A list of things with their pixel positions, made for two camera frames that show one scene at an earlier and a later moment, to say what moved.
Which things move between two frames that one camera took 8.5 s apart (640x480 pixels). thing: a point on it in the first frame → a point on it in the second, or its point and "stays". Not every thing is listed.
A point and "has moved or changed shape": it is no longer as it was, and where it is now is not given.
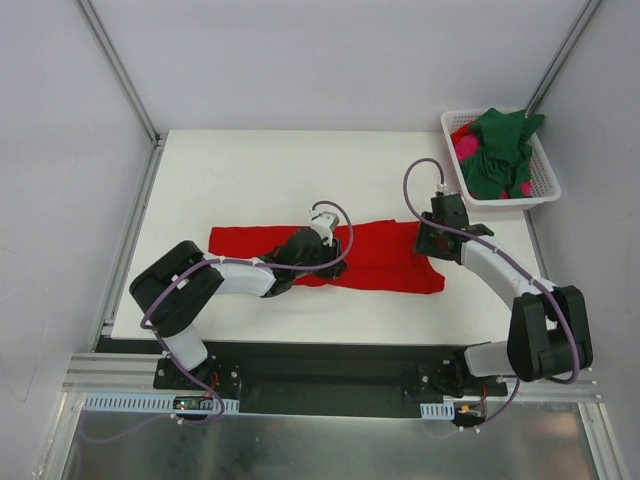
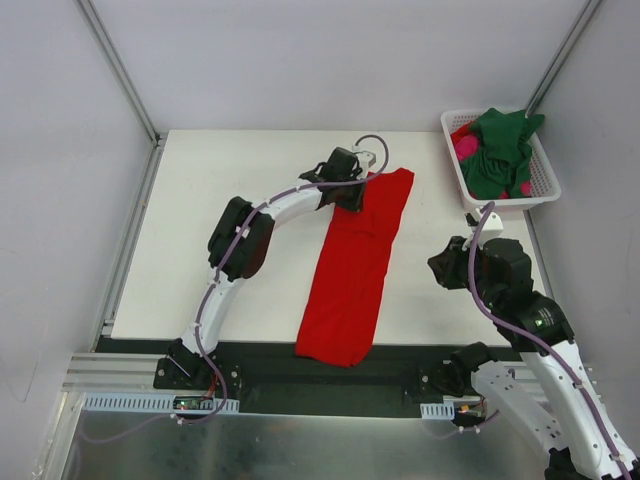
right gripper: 426,241 → 445,265
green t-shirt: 502,159 stays
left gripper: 338,255 → 347,195
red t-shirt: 245,243 has moved or changed shape
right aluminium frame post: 554,69 stays
